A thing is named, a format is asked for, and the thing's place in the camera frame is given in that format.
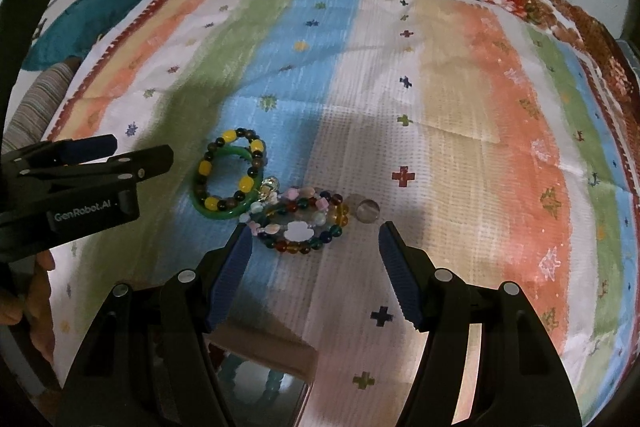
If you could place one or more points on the teal cloth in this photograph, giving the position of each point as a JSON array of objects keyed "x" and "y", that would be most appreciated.
[{"x": 100, "y": 7}]

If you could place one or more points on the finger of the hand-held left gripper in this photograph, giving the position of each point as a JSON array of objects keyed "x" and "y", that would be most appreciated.
[
  {"x": 150, "y": 159},
  {"x": 87, "y": 147}
]

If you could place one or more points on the striped pillow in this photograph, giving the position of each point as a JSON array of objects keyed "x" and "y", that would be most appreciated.
[{"x": 40, "y": 107}]

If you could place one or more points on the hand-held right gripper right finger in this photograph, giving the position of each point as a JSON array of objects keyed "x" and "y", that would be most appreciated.
[{"x": 400, "y": 274}]

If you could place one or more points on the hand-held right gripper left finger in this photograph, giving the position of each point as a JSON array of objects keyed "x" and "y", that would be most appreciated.
[{"x": 230, "y": 274}]

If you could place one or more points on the green jade bangle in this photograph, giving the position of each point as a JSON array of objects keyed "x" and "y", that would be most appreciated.
[{"x": 226, "y": 212}]

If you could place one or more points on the person's left hand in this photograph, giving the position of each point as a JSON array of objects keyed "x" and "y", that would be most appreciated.
[{"x": 37, "y": 302}]

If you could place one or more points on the clear round bead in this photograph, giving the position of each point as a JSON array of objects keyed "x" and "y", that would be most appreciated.
[{"x": 367, "y": 210}]

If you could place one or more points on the silver metal charm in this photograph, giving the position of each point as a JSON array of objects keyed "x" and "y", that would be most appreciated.
[{"x": 268, "y": 188}]

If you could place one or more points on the pastel striped cloth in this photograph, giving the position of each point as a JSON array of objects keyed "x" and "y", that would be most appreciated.
[{"x": 375, "y": 107}]

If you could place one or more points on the jewelry box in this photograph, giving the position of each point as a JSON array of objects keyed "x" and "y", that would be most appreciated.
[{"x": 270, "y": 352}]

